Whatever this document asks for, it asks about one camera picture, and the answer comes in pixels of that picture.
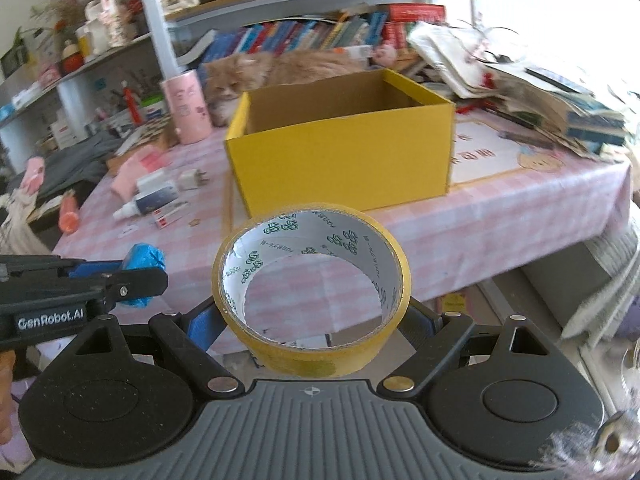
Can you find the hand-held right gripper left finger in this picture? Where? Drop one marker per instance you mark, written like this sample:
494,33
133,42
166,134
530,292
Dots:
202,327

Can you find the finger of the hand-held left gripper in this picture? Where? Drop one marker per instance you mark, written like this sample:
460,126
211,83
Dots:
95,268
140,282

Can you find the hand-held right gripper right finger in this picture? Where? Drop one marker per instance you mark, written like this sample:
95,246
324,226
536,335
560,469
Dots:
420,325

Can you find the blue plastic bag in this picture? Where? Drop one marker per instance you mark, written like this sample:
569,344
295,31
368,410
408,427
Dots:
147,257

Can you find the yellow tape roll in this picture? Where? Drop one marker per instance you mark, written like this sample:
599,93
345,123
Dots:
300,360

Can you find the yellow cardboard box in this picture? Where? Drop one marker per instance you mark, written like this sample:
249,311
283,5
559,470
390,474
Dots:
340,160

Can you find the desktop with pink checked cloth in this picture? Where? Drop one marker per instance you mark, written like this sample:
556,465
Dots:
500,210

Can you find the pink spray bottle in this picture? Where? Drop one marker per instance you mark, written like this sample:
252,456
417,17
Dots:
69,217

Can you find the red and white small box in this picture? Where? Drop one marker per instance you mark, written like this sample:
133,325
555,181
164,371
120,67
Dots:
167,216

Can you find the white bottle with blue label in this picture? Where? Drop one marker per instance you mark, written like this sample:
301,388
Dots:
150,201

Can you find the white tote bag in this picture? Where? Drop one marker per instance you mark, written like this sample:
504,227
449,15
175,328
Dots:
15,230

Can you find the grey cloth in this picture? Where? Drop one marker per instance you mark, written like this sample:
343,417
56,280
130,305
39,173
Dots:
75,160

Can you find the white charger plug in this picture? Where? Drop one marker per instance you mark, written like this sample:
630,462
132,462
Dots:
190,179

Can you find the white tub with green lid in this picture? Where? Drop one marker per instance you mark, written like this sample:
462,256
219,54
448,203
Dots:
152,107

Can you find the pink cylindrical container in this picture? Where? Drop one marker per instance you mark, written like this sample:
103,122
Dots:
187,110

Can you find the grey striped blanket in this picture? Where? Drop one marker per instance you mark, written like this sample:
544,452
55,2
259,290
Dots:
610,280

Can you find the orange fluffy cat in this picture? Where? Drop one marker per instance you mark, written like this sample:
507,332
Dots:
235,80

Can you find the white bookshelf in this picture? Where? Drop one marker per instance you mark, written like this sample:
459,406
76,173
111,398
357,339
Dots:
165,35

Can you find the pile of papers and books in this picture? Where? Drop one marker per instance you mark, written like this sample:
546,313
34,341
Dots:
525,100

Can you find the dried flower bouquet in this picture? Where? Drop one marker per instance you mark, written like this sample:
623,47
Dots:
62,7

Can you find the row of books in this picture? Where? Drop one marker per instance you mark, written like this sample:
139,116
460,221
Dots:
300,35

